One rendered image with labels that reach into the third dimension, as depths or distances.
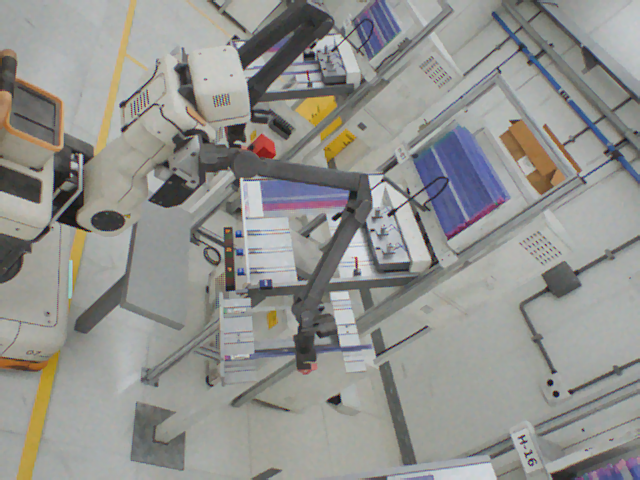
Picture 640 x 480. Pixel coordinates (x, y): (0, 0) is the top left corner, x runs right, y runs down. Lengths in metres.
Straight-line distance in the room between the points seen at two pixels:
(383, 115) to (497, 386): 1.83
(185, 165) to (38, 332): 0.88
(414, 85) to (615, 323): 1.78
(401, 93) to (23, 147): 2.32
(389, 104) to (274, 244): 1.46
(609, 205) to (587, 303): 0.65
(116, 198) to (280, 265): 0.76
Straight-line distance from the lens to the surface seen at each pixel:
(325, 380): 2.81
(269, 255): 2.25
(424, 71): 3.38
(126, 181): 1.75
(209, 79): 1.57
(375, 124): 3.47
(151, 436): 2.48
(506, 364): 3.61
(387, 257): 2.21
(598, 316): 3.48
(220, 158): 1.51
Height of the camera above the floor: 1.93
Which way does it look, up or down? 25 degrees down
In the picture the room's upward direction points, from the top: 52 degrees clockwise
